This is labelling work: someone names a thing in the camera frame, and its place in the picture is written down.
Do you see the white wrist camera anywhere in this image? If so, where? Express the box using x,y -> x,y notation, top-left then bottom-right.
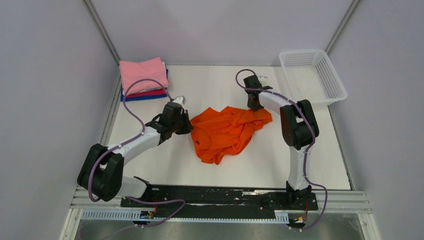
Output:
257,75 -> 268,87
172,95 -> 186,108

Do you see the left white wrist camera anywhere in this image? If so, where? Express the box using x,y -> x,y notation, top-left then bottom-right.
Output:
172,95 -> 186,108

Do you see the aluminium frame rail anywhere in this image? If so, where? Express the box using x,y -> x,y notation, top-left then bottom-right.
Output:
70,187 -> 373,214

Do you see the folded pink t shirt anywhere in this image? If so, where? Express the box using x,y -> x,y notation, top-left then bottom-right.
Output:
119,57 -> 169,95

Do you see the folded blue t shirt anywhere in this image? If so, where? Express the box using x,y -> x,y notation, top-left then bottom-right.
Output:
120,65 -> 169,102

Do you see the white slotted cable duct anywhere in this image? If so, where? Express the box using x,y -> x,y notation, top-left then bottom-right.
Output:
80,209 -> 289,224

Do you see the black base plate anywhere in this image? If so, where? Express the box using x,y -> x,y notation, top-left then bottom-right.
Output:
141,185 -> 319,219

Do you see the white plastic basket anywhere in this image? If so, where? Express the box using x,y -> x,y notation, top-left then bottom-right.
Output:
278,49 -> 348,106

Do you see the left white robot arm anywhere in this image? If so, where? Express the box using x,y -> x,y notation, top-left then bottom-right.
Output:
77,97 -> 193,207

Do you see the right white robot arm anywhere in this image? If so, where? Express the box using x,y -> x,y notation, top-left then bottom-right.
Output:
243,75 -> 319,209

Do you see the folded magenta t shirt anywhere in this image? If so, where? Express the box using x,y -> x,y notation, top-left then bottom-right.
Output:
125,88 -> 167,101

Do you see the orange t shirt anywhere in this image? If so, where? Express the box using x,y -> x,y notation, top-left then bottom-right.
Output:
190,106 -> 273,165

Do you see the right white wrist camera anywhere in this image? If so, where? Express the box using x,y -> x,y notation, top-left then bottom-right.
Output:
257,75 -> 268,87

